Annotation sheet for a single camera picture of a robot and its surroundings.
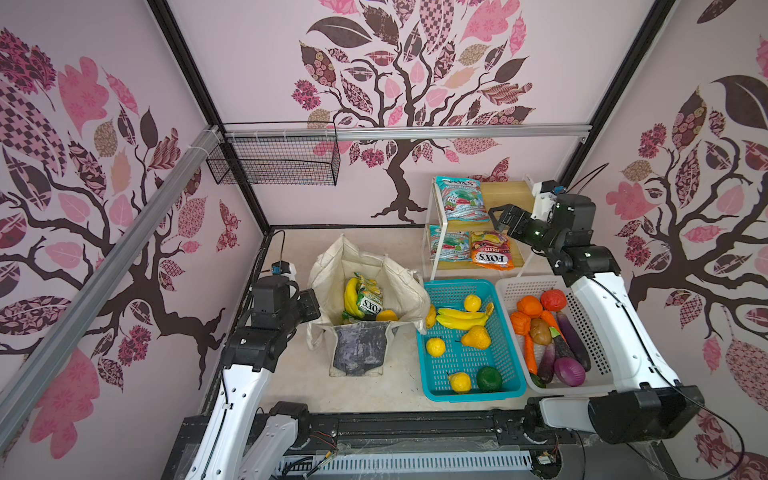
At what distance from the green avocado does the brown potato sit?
0.17 m

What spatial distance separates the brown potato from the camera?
2.84 ft

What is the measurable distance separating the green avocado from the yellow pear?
0.07 metres
